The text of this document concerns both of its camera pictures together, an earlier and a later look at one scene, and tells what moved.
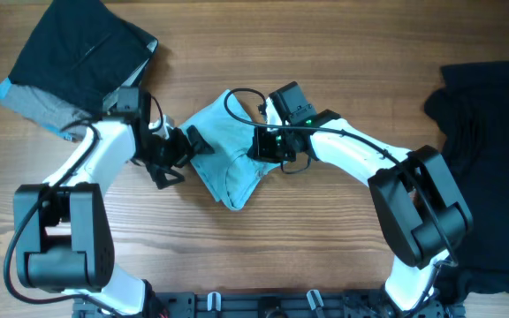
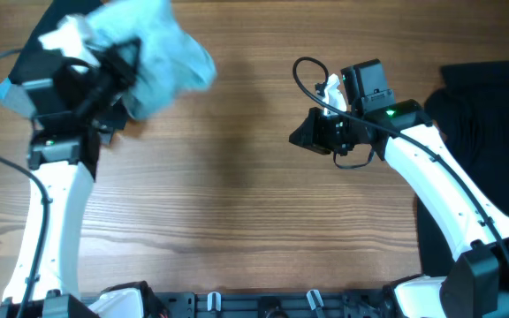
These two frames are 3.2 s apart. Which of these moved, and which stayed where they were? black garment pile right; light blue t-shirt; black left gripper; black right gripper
Moved: light blue t-shirt; black right gripper; black left gripper
Stayed: black garment pile right
